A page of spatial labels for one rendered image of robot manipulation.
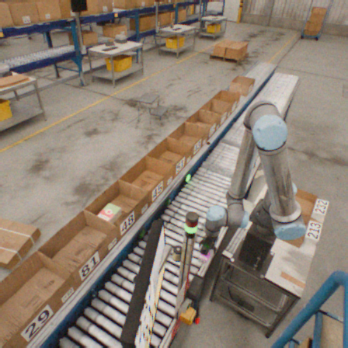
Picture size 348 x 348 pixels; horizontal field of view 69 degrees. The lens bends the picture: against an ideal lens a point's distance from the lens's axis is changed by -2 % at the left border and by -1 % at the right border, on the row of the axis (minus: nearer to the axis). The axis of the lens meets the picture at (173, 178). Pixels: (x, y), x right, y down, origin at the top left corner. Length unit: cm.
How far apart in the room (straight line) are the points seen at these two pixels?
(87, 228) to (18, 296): 57
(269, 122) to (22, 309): 158
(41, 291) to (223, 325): 154
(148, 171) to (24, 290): 133
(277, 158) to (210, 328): 183
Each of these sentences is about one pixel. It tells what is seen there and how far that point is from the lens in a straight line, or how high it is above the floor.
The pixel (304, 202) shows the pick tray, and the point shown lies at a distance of 267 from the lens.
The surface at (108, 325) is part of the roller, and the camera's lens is 177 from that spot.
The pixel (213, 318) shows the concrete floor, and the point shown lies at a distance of 261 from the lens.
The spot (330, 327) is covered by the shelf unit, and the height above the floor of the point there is 174.
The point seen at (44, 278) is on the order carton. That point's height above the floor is 89.
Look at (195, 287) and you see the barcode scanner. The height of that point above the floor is 109.
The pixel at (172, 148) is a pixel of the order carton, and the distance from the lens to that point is 267.
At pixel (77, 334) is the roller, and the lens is 179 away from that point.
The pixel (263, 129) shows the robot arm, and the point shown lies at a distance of 98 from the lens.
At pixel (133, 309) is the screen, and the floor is 155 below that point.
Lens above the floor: 239
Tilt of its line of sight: 40 degrees down
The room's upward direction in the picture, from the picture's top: 3 degrees clockwise
